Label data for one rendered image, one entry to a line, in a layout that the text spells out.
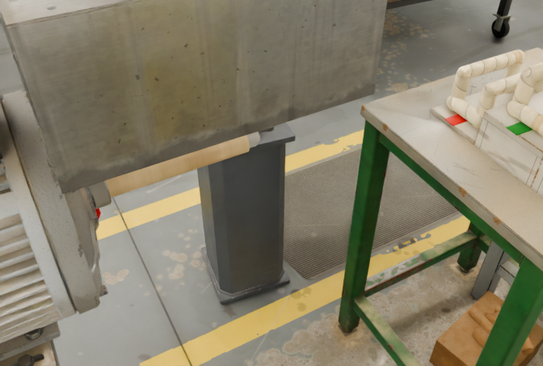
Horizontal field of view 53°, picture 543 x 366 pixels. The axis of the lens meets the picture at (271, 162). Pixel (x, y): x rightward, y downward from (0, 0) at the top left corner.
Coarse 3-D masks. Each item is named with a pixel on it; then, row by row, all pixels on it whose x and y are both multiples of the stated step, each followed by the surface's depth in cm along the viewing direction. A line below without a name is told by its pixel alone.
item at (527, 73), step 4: (540, 64) 109; (528, 68) 108; (532, 68) 107; (536, 68) 107; (540, 68) 108; (524, 72) 108; (528, 72) 107; (532, 72) 107; (536, 72) 107; (540, 72) 107; (524, 76) 108; (528, 76) 107; (532, 76) 107; (536, 76) 107; (540, 76) 108
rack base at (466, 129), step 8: (472, 96) 134; (480, 96) 134; (504, 96) 134; (512, 96) 134; (472, 104) 131; (496, 104) 132; (432, 112) 131; (440, 112) 129; (448, 112) 129; (456, 112) 129; (456, 128) 125; (464, 128) 124; (472, 128) 124; (464, 136) 123; (472, 136) 122
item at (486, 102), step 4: (484, 92) 118; (484, 96) 119; (488, 96) 118; (492, 96) 118; (496, 96) 119; (480, 100) 120; (484, 100) 119; (488, 100) 119; (492, 100) 119; (480, 104) 121; (484, 104) 120; (488, 104) 119; (492, 104) 120; (480, 108) 121; (484, 108) 120; (488, 108) 120; (480, 112) 121
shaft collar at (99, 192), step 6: (90, 186) 61; (96, 186) 61; (102, 186) 61; (90, 192) 61; (96, 192) 61; (102, 192) 61; (108, 192) 62; (96, 198) 61; (102, 198) 62; (108, 198) 62; (96, 204) 62; (102, 204) 62
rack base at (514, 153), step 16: (496, 112) 115; (480, 128) 118; (496, 128) 114; (480, 144) 119; (496, 144) 115; (512, 144) 111; (528, 144) 107; (496, 160) 116; (512, 160) 112; (528, 160) 108; (528, 176) 110
